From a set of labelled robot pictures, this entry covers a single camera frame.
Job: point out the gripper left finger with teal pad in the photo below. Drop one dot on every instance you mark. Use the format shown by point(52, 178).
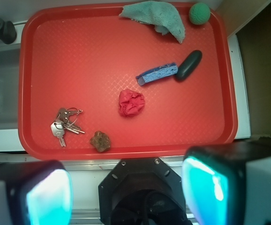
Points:
point(35, 193)

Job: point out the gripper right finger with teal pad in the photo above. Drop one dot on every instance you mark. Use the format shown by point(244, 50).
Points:
point(229, 184)

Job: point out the brown rock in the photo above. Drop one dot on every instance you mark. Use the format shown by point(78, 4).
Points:
point(100, 141)

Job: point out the silver key bunch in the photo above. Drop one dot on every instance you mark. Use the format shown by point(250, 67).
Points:
point(65, 120)

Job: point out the red plastic tray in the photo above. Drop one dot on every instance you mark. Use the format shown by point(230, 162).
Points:
point(84, 56)

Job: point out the crumpled red paper ball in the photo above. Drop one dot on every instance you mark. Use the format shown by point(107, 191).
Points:
point(131, 103)

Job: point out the black oval case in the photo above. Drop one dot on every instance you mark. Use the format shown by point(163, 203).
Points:
point(188, 65)

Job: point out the blue sponge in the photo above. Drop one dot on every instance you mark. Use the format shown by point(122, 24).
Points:
point(157, 73)

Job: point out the green foam ball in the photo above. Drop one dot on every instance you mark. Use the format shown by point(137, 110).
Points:
point(199, 13)

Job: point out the teal cloth rag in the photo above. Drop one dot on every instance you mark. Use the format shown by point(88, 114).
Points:
point(163, 15)

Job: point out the white table frame rail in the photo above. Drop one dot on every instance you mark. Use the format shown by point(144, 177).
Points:
point(244, 128)

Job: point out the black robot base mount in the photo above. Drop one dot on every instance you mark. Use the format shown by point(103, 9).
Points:
point(142, 192)

